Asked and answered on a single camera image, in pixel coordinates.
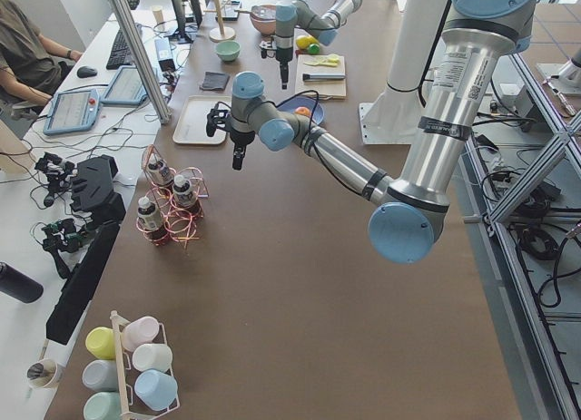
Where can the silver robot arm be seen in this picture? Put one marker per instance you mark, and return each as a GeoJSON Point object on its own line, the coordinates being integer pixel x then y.
{"type": "Point", "coordinates": [290, 14]}
{"type": "Point", "coordinates": [410, 209]}

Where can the yellow lemon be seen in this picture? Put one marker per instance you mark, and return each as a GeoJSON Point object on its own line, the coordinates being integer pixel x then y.
{"type": "Point", "coordinates": [303, 42]}

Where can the aluminium frame post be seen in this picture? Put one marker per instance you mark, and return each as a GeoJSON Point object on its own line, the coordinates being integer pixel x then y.
{"type": "Point", "coordinates": [126, 23]}

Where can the white cup rack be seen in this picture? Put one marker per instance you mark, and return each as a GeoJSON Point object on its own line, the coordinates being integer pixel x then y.
{"type": "Point", "coordinates": [132, 407]}

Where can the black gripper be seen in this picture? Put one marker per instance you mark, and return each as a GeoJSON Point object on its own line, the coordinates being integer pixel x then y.
{"type": "Point", "coordinates": [239, 141]}
{"type": "Point", "coordinates": [284, 57]}

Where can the grey folded cloth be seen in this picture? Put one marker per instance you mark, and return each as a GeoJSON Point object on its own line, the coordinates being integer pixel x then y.
{"type": "Point", "coordinates": [215, 81]}

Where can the mint green bowl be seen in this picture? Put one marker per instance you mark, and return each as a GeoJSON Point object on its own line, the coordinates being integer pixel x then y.
{"type": "Point", "coordinates": [228, 51]}

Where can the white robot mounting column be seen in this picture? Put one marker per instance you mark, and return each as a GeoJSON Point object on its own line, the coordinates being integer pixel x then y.
{"type": "Point", "coordinates": [393, 117]}

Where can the blue round plate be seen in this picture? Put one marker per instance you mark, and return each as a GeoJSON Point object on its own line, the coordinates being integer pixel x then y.
{"type": "Point", "coordinates": [317, 112]}

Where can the copper wire bottle rack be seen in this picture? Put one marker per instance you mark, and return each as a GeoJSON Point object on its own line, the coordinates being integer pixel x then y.
{"type": "Point", "coordinates": [180, 224]}

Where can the seated person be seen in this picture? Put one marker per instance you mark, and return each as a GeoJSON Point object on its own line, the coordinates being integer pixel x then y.
{"type": "Point", "coordinates": [32, 65]}

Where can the wooden cup tree stand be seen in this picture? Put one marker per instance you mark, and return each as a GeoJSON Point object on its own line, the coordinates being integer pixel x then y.
{"type": "Point", "coordinates": [222, 32]}

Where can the orange fruit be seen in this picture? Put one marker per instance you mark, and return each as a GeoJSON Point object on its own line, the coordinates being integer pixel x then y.
{"type": "Point", "coordinates": [304, 111]}

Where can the blue teach pendant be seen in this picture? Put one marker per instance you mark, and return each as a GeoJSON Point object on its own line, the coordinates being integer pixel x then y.
{"type": "Point", "coordinates": [74, 111]}
{"type": "Point", "coordinates": [125, 89]}

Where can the pink plastic cup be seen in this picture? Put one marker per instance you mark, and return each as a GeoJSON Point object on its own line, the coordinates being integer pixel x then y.
{"type": "Point", "coordinates": [141, 331]}

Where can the grey plastic cup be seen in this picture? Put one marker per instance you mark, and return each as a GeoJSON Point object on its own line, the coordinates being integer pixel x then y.
{"type": "Point", "coordinates": [101, 376]}

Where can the wooden cutting board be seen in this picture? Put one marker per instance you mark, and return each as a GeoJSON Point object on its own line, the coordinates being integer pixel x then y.
{"type": "Point", "coordinates": [329, 89]}

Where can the dark sauce bottle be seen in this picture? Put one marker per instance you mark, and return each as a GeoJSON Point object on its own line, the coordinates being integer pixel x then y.
{"type": "Point", "coordinates": [159, 172]}
{"type": "Point", "coordinates": [150, 219]}
{"type": "Point", "coordinates": [184, 195]}

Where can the cream plastic tray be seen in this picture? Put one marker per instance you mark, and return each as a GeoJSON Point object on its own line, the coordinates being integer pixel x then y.
{"type": "Point", "coordinates": [191, 125]}

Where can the black water bottle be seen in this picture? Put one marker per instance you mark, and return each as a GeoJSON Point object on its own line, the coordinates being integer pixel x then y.
{"type": "Point", "coordinates": [17, 285]}

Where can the blue plastic cup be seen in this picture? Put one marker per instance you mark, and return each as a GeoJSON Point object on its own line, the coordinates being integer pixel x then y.
{"type": "Point", "coordinates": [156, 389]}

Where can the black keyboard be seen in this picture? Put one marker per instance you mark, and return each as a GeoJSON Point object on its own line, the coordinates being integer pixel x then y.
{"type": "Point", "coordinates": [120, 53]}

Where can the black computer mouse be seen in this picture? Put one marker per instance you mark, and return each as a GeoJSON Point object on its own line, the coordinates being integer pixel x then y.
{"type": "Point", "coordinates": [86, 72]}

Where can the yellow plastic cup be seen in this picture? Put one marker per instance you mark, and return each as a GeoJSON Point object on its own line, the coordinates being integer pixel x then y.
{"type": "Point", "coordinates": [100, 343]}

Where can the white plastic cup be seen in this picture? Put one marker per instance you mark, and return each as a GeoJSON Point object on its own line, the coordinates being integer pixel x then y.
{"type": "Point", "coordinates": [152, 356]}

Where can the mint plastic cup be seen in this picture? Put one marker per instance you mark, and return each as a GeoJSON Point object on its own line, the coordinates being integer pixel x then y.
{"type": "Point", "coordinates": [103, 406]}

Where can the pink bowl with ice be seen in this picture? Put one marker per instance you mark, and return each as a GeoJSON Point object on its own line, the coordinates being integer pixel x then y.
{"type": "Point", "coordinates": [263, 18]}

